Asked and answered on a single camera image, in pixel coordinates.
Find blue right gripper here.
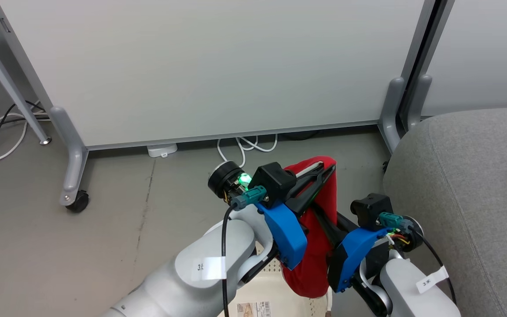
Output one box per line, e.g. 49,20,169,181
311,204,391,294

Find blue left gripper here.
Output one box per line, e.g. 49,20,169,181
255,161,337,271

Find red garment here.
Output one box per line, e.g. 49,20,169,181
281,155,338,299

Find grey fabric sofa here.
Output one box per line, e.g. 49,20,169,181
383,107,507,317

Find grey partition foot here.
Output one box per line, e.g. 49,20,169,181
407,74,433,131
377,77,406,153

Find printed basket label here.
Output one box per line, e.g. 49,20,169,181
236,301,272,317

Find large white partition panel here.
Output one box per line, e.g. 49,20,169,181
0,0,426,151

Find white power adapter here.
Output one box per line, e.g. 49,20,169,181
147,143,178,159

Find narrow white partition panel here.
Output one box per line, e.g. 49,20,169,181
420,0,507,118

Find grey partition leg with caster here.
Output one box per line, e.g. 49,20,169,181
50,105,90,214

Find grey metal table leg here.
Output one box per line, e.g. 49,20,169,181
0,17,52,146

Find black cable under partition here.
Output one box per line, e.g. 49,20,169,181
279,129,321,141

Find right teal cable connector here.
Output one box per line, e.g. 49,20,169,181
378,212,414,232

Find teal cable connector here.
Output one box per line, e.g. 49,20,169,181
230,185,267,210
378,212,414,232

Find left teal cable connector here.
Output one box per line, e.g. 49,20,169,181
230,185,267,210

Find looped white cable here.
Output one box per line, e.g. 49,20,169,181
217,134,279,169

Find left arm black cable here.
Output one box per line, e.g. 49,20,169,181
220,203,237,317

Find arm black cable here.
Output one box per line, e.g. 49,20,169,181
411,228,457,305
220,203,237,317

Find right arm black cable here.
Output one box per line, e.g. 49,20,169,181
411,228,457,305

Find long white floor cable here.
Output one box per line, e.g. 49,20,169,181
0,100,51,165

